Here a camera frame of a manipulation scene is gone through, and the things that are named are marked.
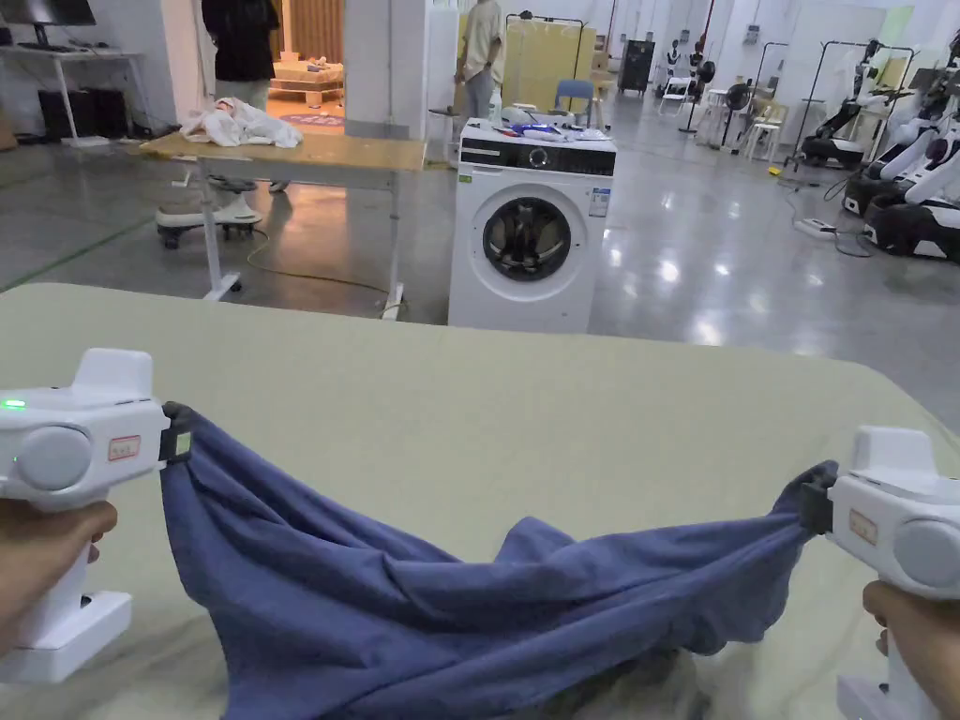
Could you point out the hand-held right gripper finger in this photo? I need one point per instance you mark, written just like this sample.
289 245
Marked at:
825 474

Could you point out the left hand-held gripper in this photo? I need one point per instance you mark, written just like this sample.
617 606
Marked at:
71 450

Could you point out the dark blue shirt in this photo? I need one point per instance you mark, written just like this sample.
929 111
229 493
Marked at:
420 600

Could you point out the person's left hand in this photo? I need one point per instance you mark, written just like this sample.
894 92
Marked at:
41 555

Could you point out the person's right hand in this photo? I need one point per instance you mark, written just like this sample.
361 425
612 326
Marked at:
919 637

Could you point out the white wheeled base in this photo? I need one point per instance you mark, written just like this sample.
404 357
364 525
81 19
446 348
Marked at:
187 214

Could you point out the white power strip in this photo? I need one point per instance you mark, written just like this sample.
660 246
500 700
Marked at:
817 225

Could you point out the bed with pale green sheet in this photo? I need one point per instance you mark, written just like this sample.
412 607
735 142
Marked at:
480 420

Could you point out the white and black robot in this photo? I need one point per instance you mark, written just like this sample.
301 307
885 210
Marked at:
919 180
836 131

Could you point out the black standing fan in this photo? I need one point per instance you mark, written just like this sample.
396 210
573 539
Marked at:
736 97

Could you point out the white washing machine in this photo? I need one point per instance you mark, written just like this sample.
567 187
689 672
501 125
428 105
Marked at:
529 225

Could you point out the wooden show room bed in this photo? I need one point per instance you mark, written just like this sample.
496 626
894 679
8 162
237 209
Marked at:
307 75

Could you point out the white desk with monitor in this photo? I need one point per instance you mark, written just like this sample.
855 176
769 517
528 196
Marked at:
67 60

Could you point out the black cabinet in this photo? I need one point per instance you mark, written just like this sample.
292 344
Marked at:
637 66

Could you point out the clothes rack with yellow board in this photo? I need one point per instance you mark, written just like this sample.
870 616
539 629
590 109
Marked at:
544 60

